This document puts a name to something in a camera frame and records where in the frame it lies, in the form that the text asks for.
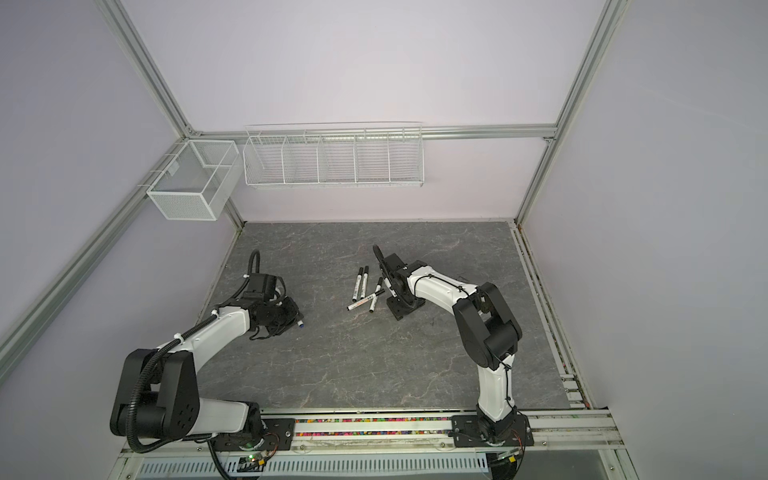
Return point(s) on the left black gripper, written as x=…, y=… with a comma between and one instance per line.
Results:
x=288, y=303

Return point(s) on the white vented cable duct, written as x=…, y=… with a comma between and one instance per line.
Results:
x=321, y=466

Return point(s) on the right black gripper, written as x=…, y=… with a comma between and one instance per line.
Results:
x=397, y=309

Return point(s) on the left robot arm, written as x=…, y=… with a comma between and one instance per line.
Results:
x=158, y=400

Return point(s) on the white mesh box basket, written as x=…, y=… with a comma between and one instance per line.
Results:
x=198, y=181

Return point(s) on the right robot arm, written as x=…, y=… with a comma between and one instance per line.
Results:
x=489, y=333

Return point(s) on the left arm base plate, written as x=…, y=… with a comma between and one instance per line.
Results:
x=274, y=434

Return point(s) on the white wire wall basket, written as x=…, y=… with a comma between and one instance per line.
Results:
x=334, y=154

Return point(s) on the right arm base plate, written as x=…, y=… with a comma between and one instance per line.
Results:
x=476, y=430

